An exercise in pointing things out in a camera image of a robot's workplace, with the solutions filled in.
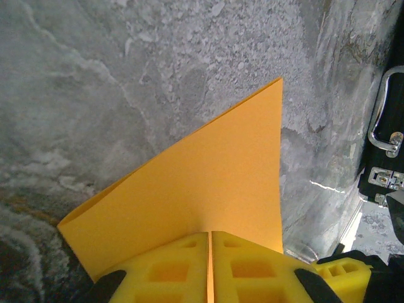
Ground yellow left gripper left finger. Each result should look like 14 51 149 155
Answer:
91 232 210 303

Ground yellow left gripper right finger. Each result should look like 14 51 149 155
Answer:
211 230 342 303

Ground orange paper sheet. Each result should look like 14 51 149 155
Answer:
57 77 284 303

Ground black hard case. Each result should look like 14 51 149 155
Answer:
358 0 404 209

